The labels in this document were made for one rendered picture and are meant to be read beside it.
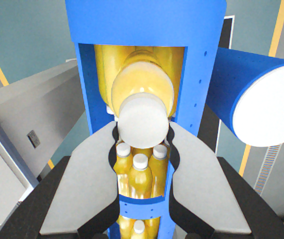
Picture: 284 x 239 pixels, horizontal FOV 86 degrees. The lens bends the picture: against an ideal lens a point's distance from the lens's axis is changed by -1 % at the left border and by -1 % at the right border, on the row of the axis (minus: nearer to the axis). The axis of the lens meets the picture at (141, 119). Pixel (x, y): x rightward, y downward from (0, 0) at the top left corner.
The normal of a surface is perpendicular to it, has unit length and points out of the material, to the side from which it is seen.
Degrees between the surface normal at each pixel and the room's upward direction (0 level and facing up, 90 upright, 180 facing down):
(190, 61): 28
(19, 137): 90
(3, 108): 90
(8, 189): 90
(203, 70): 41
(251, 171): 0
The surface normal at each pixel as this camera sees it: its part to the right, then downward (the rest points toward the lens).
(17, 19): 0.00, 0.49
